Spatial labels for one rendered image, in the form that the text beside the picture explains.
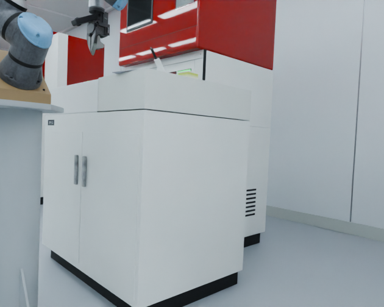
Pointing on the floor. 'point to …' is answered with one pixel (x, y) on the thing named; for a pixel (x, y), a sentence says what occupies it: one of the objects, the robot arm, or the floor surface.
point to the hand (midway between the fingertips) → (91, 52)
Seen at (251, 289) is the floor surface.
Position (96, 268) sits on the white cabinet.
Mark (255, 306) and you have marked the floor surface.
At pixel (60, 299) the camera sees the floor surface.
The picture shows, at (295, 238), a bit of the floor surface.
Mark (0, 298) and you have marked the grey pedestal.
